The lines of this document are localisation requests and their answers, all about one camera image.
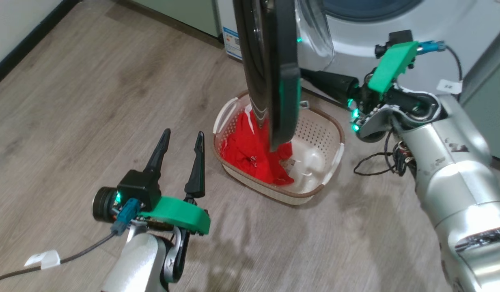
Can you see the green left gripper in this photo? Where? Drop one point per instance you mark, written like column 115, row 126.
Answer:
column 181, row 215

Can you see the red garment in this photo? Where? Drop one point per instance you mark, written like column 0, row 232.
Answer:
column 246, row 146

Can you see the black round washing machine door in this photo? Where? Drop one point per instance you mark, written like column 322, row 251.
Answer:
column 270, row 61

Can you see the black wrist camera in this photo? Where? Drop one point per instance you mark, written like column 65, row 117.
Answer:
column 136, row 186
column 398, row 37

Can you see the cream plastic laundry basket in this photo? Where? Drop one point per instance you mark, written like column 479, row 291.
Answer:
column 315, row 129

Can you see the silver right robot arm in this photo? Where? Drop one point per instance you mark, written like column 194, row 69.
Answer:
column 449, row 174

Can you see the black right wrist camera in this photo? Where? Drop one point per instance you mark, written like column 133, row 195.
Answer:
column 398, row 37

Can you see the pale green cabinet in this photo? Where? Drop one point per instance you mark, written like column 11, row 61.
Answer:
column 489, row 109
column 181, row 12

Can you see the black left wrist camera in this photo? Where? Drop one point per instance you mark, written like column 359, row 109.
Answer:
column 136, row 186

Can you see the printed basket bottom sticker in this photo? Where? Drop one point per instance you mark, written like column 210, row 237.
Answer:
column 289, row 162

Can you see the white washing machine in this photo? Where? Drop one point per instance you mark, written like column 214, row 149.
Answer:
column 396, row 24

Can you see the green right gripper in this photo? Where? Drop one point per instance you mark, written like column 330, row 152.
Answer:
column 392, row 67

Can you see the blue white energy label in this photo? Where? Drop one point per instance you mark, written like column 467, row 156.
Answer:
column 232, row 42

